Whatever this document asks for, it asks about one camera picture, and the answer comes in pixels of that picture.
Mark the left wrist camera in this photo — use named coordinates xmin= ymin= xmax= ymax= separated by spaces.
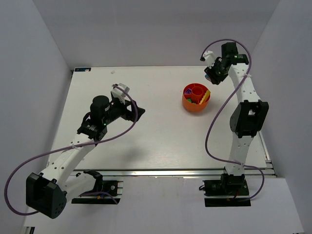
xmin=111 ymin=83 xmax=130 ymax=98

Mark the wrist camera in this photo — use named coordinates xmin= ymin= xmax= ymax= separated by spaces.
xmin=200 ymin=51 xmax=216 ymax=68
xmin=111 ymin=83 xmax=130 ymax=98

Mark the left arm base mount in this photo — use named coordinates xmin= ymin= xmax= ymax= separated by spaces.
xmin=71 ymin=170 xmax=123 ymax=205

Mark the orange round divided container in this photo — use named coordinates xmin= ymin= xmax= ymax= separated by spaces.
xmin=182 ymin=83 xmax=211 ymax=113

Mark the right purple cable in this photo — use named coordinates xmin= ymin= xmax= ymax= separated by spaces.
xmin=201 ymin=39 xmax=266 ymax=202

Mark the left corner label sticker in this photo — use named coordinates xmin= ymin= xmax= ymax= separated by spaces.
xmin=74 ymin=67 xmax=91 ymax=72

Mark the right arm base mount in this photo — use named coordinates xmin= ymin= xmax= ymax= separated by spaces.
xmin=198 ymin=180 xmax=251 ymax=208

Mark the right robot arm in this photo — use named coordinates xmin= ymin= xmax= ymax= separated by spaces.
xmin=202 ymin=41 xmax=269 ymax=176

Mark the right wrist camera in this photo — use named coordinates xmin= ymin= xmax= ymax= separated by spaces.
xmin=200 ymin=51 xmax=216 ymax=68

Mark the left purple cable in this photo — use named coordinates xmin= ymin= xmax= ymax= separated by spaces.
xmin=4 ymin=84 xmax=138 ymax=216

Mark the small yellow lego brick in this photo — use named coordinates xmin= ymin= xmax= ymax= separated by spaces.
xmin=199 ymin=90 xmax=211 ymax=104

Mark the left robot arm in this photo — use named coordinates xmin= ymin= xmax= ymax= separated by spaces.
xmin=26 ymin=96 xmax=145 ymax=219

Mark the purple cable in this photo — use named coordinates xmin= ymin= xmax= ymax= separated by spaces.
xmin=4 ymin=84 xmax=138 ymax=216
xmin=201 ymin=39 xmax=266 ymax=202

